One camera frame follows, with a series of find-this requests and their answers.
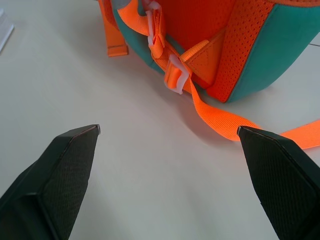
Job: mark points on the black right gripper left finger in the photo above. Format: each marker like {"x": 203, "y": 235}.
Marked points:
{"x": 57, "y": 180}

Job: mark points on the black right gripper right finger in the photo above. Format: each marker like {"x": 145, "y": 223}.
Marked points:
{"x": 287, "y": 180}

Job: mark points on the orange and teal backpack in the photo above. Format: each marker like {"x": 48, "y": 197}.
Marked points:
{"x": 225, "y": 45}

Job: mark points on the white flat object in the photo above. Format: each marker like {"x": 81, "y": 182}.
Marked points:
{"x": 4, "y": 30}

